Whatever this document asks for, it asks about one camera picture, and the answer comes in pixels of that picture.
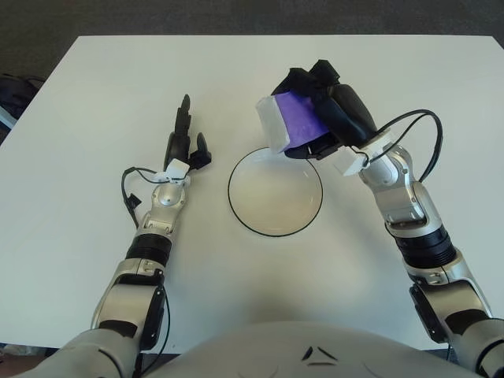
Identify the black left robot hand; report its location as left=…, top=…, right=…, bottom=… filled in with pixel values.
left=163, top=94, right=213, bottom=172

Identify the white plate with black rim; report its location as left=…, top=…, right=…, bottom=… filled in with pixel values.
left=227, top=145, right=324, bottom=238

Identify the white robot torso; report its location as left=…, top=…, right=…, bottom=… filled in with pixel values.
left=35, top=321, right=480, bottom=378

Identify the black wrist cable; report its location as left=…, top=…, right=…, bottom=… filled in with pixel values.
left=356, top=109, right=446, bottom=184
left=120, top=167, right=170, bottom=229

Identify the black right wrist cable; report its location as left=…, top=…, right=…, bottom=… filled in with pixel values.
left=356, top=109, right=446, bottom=184

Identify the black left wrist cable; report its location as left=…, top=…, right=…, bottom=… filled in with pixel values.
left=120, top=167, right=170, bottom=229

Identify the purple tissue paper pack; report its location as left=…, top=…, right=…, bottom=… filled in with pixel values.
left=254, top=91, right=332, bottom=155

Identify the thin black elbow cable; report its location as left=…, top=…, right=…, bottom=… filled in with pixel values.
left=155, top=285, right=172, bottom=355

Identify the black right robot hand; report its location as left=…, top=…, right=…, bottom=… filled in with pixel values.
left=275, top=58, right=380, bottom=161

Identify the black bag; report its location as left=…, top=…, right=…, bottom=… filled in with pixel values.
left=0, top=73, right=46, bottom=135

